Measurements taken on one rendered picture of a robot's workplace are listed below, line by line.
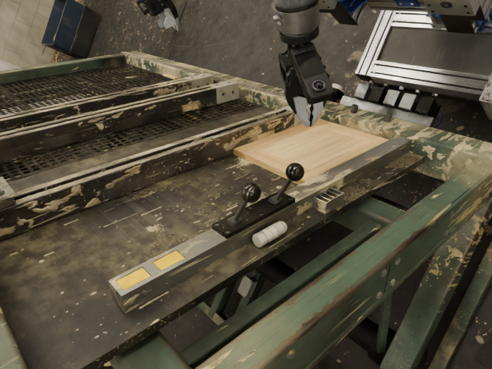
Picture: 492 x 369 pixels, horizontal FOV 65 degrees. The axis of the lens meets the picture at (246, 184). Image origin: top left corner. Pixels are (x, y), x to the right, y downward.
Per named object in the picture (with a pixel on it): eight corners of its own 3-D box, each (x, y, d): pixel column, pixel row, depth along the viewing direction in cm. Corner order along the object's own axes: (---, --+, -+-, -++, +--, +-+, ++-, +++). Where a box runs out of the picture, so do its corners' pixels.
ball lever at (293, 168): (284, 206, 87) (311, 170, 77) (272, 213, 84) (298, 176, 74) (274, 194, 88) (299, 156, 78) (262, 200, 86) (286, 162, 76)
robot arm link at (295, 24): (324, 5, 65) (277, 18, 65) (326, 31, 68) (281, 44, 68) (310, -8, 70) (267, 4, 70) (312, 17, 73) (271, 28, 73)
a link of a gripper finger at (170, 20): (168, 38, 135) (154, 15, 129) (180, 28, 137) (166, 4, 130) (173, 39, 133) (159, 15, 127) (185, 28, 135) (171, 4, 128)
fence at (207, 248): (409, 151, 119) (412, 139, 117) (125, 314, 64) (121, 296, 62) (394, 146, 123) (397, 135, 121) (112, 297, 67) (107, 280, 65)
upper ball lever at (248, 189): (244, 228, 80) (268, 190, 70) (230, 235, 77) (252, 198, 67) (233, 214, 81) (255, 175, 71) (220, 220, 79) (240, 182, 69)
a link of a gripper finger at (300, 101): (303, 114, 87) (299, 78, 81) (311, 129, 83) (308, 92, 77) (290, 118, 87) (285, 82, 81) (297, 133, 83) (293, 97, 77)
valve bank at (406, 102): (465, 111, 140) (449, 86, 122) (448, 148, 142) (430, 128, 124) (348, 86, 173) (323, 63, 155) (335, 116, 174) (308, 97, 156)
